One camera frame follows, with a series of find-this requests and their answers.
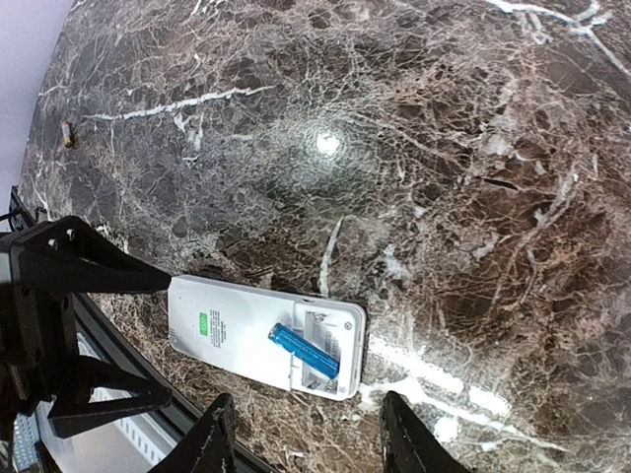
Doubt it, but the black front table rail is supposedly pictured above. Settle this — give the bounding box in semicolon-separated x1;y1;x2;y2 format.
9;186;278;473

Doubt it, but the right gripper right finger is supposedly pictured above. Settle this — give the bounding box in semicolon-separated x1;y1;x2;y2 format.
382;391;469;473

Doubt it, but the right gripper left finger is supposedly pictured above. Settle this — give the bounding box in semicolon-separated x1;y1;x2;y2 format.
152;393;236;473

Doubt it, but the white remote control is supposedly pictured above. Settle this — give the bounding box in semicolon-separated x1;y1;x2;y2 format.
168;275;366;401

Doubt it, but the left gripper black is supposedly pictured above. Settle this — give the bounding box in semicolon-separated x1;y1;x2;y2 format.
1;216;173;439

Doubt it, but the blue battery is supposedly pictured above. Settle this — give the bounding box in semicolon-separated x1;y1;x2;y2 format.
268;323;340;379

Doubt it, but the white slotted cable duct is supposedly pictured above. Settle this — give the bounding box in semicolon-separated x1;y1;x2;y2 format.
14;344;164;469

